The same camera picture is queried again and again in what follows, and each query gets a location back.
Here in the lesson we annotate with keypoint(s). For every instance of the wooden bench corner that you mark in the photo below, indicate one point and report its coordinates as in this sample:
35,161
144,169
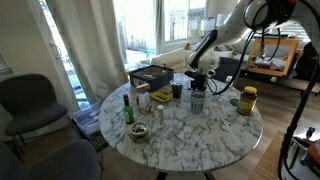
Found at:
267,167

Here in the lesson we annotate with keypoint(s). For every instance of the dark blue box tray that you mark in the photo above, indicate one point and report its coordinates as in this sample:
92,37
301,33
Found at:
155,76

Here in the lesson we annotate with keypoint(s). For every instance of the dark grey chair left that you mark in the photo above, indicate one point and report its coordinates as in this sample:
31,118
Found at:
31,101

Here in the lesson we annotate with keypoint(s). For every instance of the small round tin bowl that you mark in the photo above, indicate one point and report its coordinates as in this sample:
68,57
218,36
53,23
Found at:
139,131

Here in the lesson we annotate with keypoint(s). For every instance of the small white pill bottle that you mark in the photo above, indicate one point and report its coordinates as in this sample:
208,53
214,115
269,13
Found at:
228,81

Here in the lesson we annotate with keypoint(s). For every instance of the small white capped vial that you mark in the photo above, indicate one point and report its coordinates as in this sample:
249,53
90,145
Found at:
161,111

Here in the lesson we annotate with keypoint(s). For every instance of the green glass bottle red cap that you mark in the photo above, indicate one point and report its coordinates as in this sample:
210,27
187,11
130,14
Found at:
128,110

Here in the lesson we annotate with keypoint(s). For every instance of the silver metal cup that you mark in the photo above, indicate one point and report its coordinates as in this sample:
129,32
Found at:
197,101

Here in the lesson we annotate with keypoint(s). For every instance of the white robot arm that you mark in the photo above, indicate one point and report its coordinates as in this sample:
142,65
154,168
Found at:
254,15

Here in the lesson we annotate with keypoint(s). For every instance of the white plastic bottle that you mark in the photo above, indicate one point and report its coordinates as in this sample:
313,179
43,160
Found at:
144,100

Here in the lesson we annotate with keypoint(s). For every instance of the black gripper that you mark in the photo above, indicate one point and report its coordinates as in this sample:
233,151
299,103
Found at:
199,81

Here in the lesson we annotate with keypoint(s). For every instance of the white table lamp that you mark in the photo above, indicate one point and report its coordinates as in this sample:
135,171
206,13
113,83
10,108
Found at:
208,24

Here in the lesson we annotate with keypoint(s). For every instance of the green round coaster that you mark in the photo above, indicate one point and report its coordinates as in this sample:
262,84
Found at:
234,102

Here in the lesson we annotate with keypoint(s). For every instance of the beige curtain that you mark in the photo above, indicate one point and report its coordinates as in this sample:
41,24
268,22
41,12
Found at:
89,31

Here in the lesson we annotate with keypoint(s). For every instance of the dark grey chair foreground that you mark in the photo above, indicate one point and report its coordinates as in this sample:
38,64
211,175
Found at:
74,161

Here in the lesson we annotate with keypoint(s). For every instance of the clear plastic storage bin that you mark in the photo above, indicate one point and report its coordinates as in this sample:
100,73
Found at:
87,119

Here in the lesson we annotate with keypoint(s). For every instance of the dark chair behind table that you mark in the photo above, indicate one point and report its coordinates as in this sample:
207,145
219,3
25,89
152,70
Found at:
227,67

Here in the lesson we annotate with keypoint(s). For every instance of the clear cup with dark liquid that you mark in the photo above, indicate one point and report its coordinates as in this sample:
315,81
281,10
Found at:
176,86

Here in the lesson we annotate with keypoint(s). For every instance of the round marble table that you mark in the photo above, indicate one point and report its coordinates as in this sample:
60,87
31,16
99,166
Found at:
183,142

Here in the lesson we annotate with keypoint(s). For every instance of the jar with yellow lid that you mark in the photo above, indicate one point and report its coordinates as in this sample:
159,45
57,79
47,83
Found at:
247,100

